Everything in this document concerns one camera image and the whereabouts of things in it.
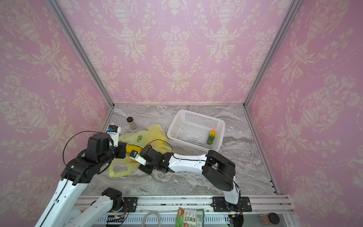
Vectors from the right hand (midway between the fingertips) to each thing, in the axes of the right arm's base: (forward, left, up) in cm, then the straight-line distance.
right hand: (141, 162), depth 80 cm
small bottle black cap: (+32, +13, +1) cm, 35 cm away
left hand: (+3, +4, +15) cm, 16 cm away
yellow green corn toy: (+18, -43, -5) cm, 47 cm away
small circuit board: (-24, +13, -12) cm, 30 cm away
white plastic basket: (+28, -33, -10) cm, 44 cm away
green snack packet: (-26, -26, -7) cm, 37 cm away
